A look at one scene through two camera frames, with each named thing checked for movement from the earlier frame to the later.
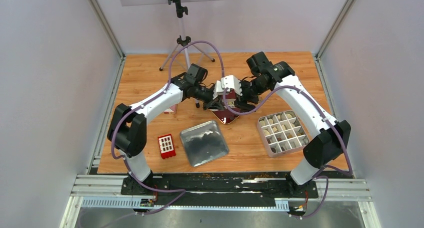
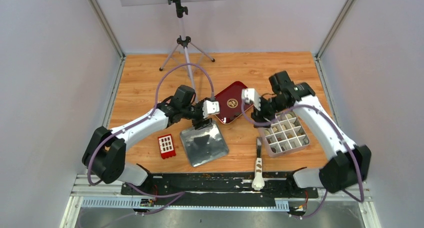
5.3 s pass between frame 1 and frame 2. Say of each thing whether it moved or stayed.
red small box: stayed
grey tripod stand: stayed
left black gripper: moved
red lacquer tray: stayed
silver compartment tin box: stayed
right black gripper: moved
